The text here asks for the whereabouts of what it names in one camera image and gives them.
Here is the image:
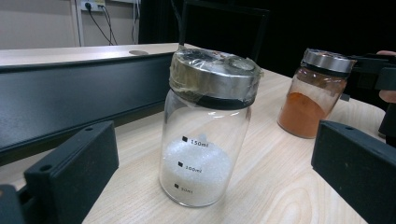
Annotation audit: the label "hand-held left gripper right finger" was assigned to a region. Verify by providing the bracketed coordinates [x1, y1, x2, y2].
[311, 120, 396, 224]

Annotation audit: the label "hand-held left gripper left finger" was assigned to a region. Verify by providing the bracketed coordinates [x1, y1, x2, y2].
[22, 120, 120, 224]

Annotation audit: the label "glass jar with orange powder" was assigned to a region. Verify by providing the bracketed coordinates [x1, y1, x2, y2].
[276, 48, 358, 140]

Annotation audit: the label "glass jar with white granules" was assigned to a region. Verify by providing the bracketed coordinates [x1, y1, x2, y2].
[158, 46, 264, 208]

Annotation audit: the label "black curtain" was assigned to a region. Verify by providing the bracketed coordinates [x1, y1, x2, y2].
[138, 0, 396, 110]

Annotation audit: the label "black power cables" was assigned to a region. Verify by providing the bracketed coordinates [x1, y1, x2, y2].
[84, 3, 139, 47]

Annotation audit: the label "white post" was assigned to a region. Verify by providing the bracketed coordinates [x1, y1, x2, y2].
[70, 0, 86, 48]

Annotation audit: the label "white wall socket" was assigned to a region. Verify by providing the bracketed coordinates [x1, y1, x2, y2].
[80, 0, 106, 12]

